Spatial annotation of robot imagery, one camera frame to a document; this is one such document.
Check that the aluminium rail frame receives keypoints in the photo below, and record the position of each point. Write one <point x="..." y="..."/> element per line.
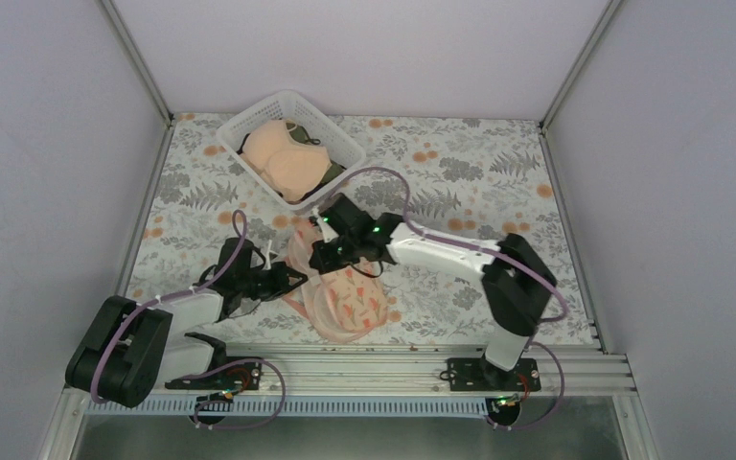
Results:
<point x="413" y="369"/>

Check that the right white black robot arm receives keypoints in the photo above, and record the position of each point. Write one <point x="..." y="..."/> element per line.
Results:
<point x="517" y="285"/>

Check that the dark navy garment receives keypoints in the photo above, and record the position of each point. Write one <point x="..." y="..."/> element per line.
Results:
<point x="242" y="148"/>

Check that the peach orange bra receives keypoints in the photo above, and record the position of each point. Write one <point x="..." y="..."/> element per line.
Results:
<point x="263" y="152"/>

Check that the white plastic basket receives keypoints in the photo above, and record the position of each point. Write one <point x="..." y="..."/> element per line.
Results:
<point x="289" y="105"/>

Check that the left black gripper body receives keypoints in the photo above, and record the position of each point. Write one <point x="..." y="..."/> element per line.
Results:
<point x="264" y="288"/>

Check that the floral patterned table mat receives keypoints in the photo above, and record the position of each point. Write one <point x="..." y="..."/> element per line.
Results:
<point x="480" y="179"/>

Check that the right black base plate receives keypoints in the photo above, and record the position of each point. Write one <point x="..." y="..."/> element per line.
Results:
<point x="469" y="374"/>

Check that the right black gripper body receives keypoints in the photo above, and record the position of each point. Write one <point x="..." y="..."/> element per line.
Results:
<point x="348" y="252"/>

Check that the green bra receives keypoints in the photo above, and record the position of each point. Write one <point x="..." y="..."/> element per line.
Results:
<point x="306" y="163"/>

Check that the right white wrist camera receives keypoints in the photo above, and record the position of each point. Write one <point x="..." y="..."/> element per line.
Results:
<point x="328" y="234"/>

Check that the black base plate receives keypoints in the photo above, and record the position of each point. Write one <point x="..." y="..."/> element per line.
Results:
<point x="237" y="374"/>
<point x="469" y="374"/>

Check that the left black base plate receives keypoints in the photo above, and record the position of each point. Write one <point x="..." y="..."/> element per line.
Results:
<point x="237" y="374"/>

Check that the peach floral mesh laundry bag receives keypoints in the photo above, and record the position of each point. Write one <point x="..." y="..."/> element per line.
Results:
<point x="342" y="306"/>

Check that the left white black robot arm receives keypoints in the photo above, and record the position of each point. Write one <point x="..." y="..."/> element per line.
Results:
<point x="130" y="348"/>

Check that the white slotted cable duct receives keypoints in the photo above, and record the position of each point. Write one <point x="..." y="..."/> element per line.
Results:
<point x="302" y="406"/>

